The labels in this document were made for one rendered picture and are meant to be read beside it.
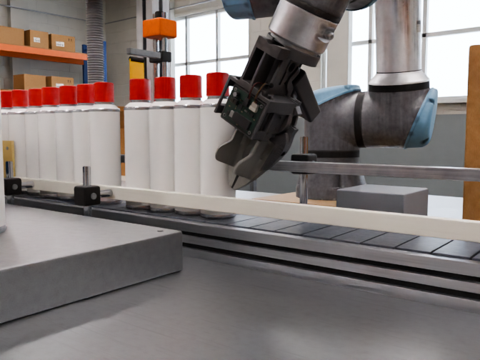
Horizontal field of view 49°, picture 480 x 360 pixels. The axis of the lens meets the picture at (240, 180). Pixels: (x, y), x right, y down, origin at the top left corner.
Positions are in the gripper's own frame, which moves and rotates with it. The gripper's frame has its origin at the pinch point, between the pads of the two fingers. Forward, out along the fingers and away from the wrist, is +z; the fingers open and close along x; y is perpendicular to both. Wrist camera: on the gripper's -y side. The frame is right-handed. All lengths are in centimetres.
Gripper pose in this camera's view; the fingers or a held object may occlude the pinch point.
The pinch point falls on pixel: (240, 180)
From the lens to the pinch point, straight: 73.7
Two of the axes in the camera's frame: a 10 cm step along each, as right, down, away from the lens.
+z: -4.0, 8.4, 3.8
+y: -6.1, 0.7, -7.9
